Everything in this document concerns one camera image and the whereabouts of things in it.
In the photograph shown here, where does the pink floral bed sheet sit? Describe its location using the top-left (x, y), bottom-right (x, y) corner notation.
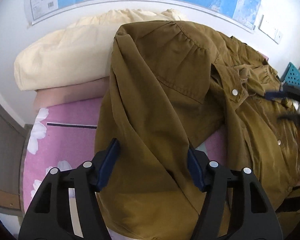
top-left (22, 97), bottom-right (231, 240)

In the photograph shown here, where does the white wall switch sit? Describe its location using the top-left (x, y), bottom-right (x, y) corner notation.
top-left (258, 15), bottom-right (281, 44)

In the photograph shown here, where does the olive brown jacket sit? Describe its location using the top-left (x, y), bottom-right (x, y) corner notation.
top-left (95, 21), bottom-right (300, 239)

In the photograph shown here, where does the cream folded garment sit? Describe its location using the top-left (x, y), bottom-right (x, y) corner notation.
top-left (14, 9), bottom-right (183, 91)

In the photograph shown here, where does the upper turquoise perforated basket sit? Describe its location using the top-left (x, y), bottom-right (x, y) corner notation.
top-left (281, 62), bottom-right (300, 88)

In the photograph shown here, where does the pink folded garment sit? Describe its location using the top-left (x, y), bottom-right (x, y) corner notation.
top-left (33, 77), bottom-right (109, 112)

